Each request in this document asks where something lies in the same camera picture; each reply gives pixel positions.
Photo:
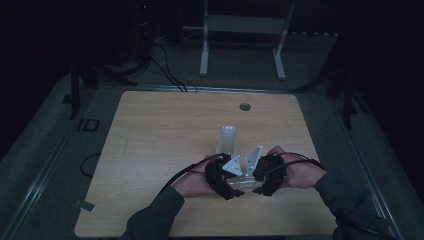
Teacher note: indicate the dark equipment rack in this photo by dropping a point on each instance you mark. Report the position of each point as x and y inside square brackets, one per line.
[143, 30]

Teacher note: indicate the person's right hand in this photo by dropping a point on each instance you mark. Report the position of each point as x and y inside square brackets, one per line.
[303, 175]

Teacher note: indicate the pale power strip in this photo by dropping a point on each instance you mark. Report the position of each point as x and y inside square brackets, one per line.
[315, 34]

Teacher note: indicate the white metal stand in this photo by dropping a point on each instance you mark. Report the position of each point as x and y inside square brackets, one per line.
[245, 24]

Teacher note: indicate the person's left hand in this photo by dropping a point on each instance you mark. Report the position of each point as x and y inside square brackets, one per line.
[195, 185]

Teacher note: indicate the metal floor rail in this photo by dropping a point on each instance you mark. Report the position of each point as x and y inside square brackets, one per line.
[216, 89]
[36, 186]
[363, 160]

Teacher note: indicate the grey tape piece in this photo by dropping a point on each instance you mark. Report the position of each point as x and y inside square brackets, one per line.
[85, 206]

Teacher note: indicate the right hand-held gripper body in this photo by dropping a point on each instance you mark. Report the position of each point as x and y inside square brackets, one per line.
[273, 173]

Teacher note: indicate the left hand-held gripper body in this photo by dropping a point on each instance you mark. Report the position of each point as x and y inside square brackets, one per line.
[216, 176]

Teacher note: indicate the black tripod stand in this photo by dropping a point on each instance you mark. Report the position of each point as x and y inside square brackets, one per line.
[348, 100]
[75, 90]

